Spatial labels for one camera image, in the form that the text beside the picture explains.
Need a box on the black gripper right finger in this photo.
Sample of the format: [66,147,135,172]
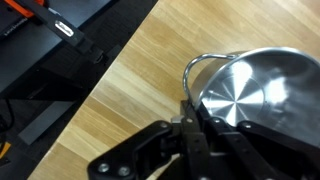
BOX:
[197,102,320,180]

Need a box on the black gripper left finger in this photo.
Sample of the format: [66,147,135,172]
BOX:
[86,99,215,180]

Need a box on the stainless steel pot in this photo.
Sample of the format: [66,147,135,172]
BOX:
[182,46,320,150]

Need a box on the orange cart handle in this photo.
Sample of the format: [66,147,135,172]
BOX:
[4,0,46,19]

